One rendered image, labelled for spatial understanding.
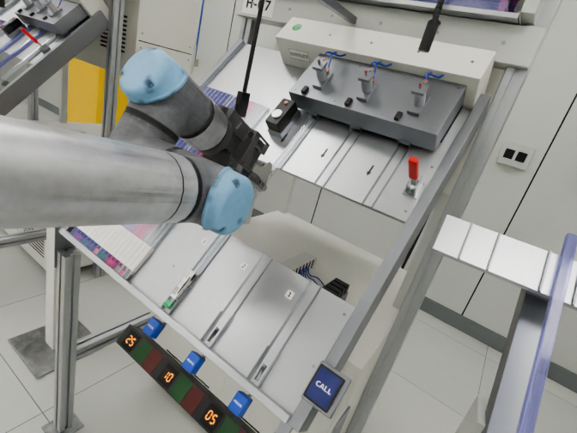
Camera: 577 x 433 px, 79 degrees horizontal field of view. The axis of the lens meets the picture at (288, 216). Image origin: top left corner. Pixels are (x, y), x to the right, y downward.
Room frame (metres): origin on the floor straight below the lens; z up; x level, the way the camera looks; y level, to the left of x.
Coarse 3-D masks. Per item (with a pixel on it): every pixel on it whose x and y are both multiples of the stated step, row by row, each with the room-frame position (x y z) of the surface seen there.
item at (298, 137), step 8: (312, 120) 0.83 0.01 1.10; (304, 128) 0.81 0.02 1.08; (296, 136) 0.80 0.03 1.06; (288, 144) 0.79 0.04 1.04; (296, 144) 0.79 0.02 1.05; (288, 152) 0.77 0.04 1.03; (280, 160) 0.76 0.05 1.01; (272, 168) 0.74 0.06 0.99; (272, 176) 0.74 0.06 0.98; (256, 192) 0.70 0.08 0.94; (216, 240) 0.63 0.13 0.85; (208, 248) 0.62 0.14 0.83; (216, 248) 0.62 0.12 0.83; (200, 256) 0.61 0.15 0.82; (208, 256) 0.61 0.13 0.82; (200, 264) 0.59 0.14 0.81; (168, 304) 0.54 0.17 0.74
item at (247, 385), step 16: (96, 256) 0.64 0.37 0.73; (112, 272) 0.60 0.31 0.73; (128, 288) 0.57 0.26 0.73; (144, 304) 0.54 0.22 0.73; (176, 320) 0.52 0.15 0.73; (192, 336) 0.48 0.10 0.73; (208, 352) 0.46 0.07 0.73; (224, 368) 0.44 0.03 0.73; (240, 384) 0.42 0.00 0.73; (272, 400) 0.40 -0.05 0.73; (288, 416) 0.38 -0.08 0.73
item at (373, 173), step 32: (256, 64) 1.04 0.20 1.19; (288, 64) 1.01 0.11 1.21; (256, 96) 0.95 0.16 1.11; (288, 96) 0.92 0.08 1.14; (256, 128) 0.86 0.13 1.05; (320, 128) 0.82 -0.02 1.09; (288, 160) 0.77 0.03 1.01; (320, 160) 0.75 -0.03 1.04; (352, 160) 0.74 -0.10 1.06; (384, 160) 0.72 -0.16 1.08; (352, 192) 0.68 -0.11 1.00; (384, 192) 0.67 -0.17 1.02
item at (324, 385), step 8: (320, 368) 0.41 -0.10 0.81; (320, 376) 0.40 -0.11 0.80; (328, 376) 0.40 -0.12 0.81; (336, 376) 0.40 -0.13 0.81; (312, 384) 0.39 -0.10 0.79; (320, 384) 0.39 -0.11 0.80; (328, 384) 0.39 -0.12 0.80; (336, 384) 0.39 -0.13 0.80; (312, 392) 0.39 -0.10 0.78; (320, 392) 0.38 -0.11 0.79; (328, 392) 0.38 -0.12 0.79; (320, 400) 0.38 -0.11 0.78; (328, 400) 0.38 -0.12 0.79
